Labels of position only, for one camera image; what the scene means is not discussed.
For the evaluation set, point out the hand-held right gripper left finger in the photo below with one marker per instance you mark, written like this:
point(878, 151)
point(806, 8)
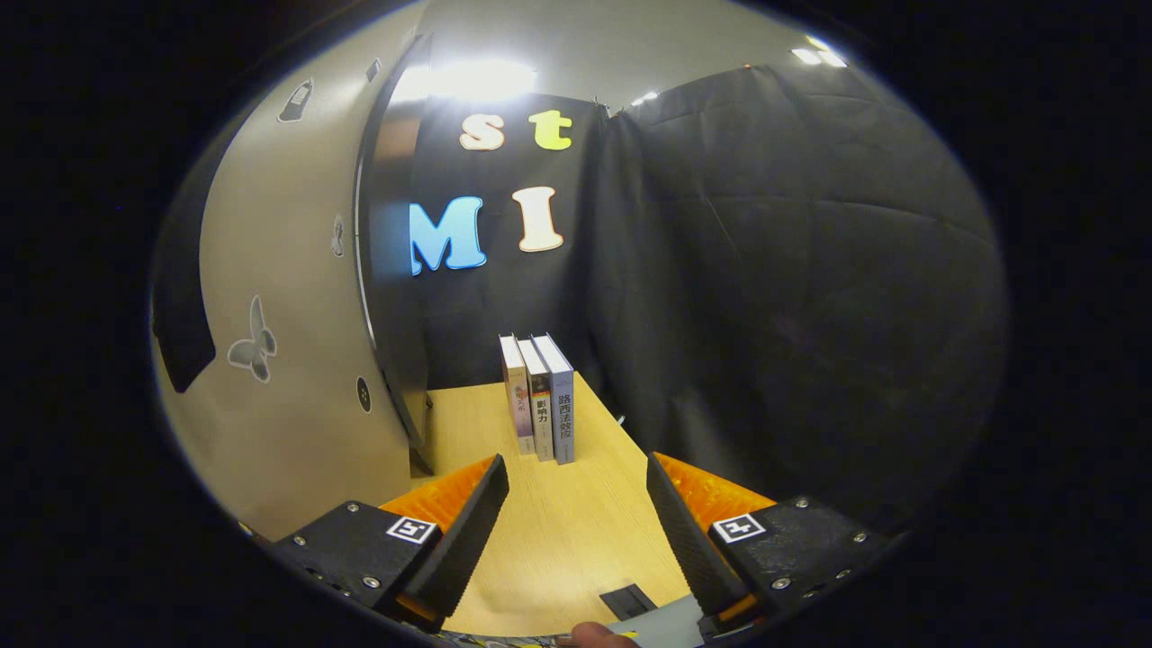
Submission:
point(468, 540)

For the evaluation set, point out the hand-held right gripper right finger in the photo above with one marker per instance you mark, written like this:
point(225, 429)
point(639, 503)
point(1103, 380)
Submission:
point(688, 549)

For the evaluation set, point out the beige cabinet door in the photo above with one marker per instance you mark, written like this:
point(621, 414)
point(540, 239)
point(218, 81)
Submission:
point(288, 225)

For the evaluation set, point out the grey flat sheet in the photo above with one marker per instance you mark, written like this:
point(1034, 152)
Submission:
point(670, 625)

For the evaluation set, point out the small black rectangular object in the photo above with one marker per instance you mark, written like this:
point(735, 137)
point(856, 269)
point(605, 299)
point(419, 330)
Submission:
point(628, 601)

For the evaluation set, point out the beige spine book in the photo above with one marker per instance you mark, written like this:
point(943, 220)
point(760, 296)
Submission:
point(519, 405)

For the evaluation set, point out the white and black spine book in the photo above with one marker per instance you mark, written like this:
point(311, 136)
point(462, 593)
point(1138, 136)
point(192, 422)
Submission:
point(540, 414)

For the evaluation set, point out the grey-blue spine book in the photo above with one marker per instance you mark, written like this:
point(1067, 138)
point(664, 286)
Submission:
point(562, 414)

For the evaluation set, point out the black backdrop cloth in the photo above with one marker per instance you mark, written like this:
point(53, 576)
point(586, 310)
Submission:
point(765, 270)

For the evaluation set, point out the ceiling light panel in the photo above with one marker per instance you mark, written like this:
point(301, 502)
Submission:
point(477, 79)
point(819, 54)
point(645, 97)

